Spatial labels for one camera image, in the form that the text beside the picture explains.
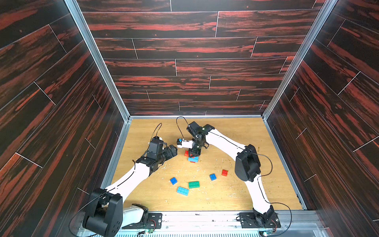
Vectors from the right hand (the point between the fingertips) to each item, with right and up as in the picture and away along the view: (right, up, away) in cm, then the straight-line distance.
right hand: (193, 150), depth 94 cm
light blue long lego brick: (+1, -6, 0) cm, 6 cm away
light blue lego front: (-7, -22, -12) cm, 26 cm away
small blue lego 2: (-12, -17, -7) cm, 22 cm away
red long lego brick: (-5, -2, -5) cm, 7 cm away
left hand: (-12, 0, -6) cm, 14 cm away
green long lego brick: (0, -19, -9) cm, 21 cm away
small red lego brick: (-1, -8, +1) cm, 8 cm away
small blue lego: (+11, -16, -6) cm, 20 cm away
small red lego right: (+19, -13, -5) cm, 23 cm away
